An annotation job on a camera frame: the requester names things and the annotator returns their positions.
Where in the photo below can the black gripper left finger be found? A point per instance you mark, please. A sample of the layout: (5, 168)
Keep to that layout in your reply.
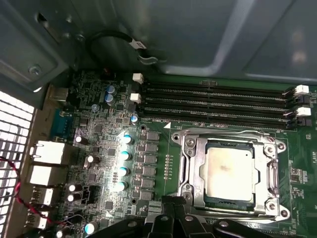
(168, 208)

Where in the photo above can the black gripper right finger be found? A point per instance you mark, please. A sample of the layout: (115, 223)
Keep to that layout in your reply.
(180, 208)

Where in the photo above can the silver CPU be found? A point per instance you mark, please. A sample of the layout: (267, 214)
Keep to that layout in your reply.
(230, 171)

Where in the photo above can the CPU socket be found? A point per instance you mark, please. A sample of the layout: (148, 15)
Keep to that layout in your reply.
(189, 148)

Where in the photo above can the green motherboard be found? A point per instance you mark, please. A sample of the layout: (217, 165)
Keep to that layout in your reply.
(104, 148)

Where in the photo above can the black PC case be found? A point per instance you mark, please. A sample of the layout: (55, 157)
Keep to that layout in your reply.
(173, 37)

